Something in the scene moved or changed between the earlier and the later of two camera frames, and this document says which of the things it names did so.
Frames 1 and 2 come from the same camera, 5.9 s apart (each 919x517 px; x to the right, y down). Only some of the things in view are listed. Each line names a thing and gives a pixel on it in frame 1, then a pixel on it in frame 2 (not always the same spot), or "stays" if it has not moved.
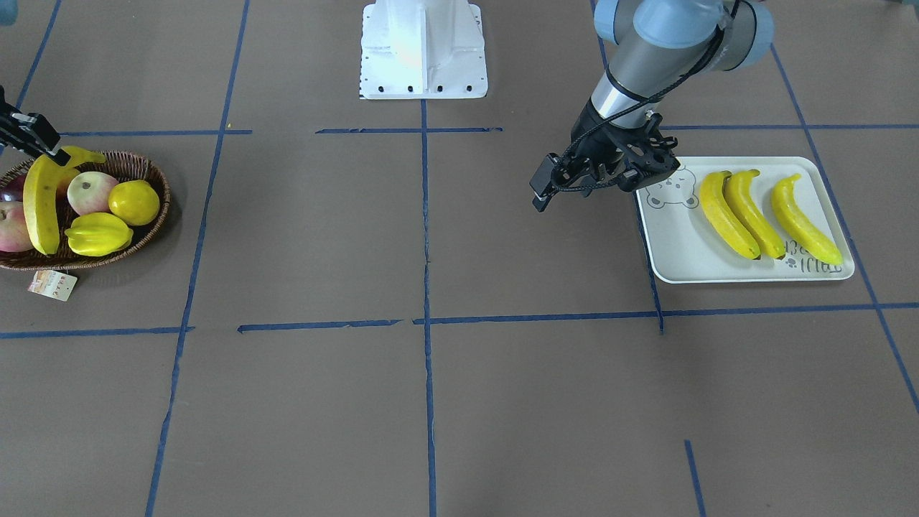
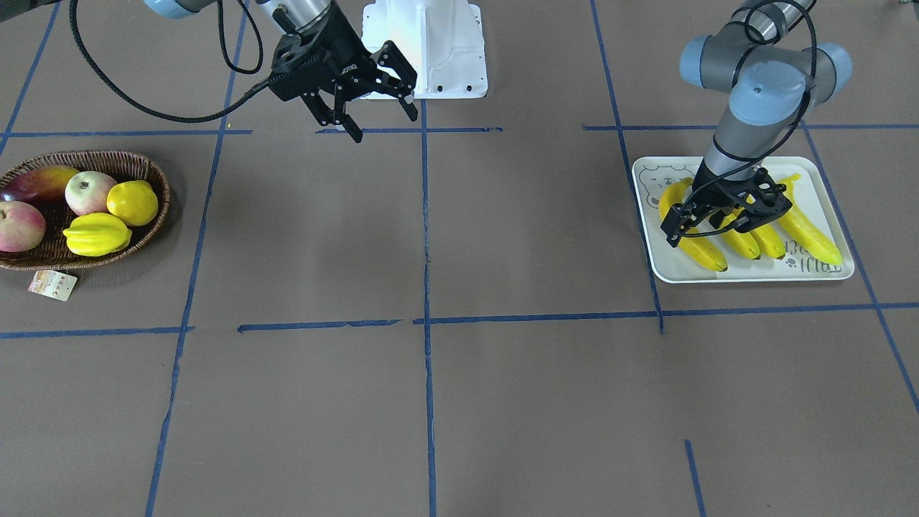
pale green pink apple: x=88 y=192 stays
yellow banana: x=42 y=177 to x=693 y=243
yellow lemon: x=134 y=202 stays
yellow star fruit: x=96 y=233 stays
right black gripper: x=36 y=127 to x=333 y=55
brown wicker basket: x=121 y=166 stays
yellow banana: x=800 y=225 stays
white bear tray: x=686 y=245 stays
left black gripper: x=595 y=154 to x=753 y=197
